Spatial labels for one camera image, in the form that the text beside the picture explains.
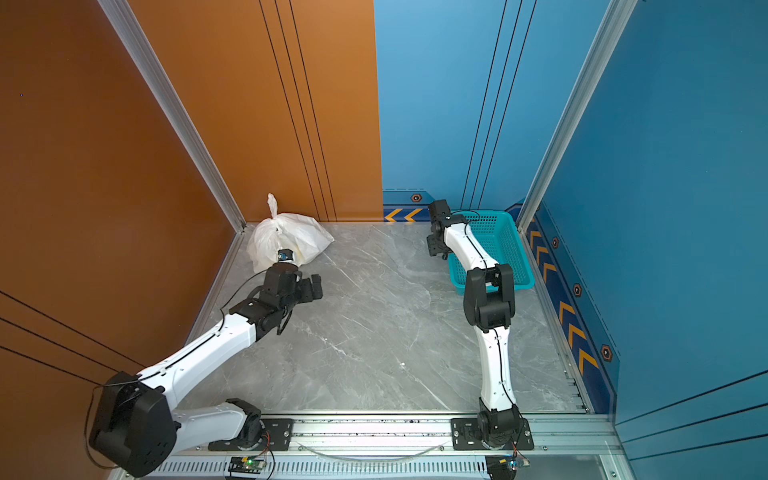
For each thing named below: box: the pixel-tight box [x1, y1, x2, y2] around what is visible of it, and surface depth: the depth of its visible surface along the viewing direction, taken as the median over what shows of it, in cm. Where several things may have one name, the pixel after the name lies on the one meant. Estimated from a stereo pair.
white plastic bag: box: [246, 193, 335, 273], surface depth 104 cm
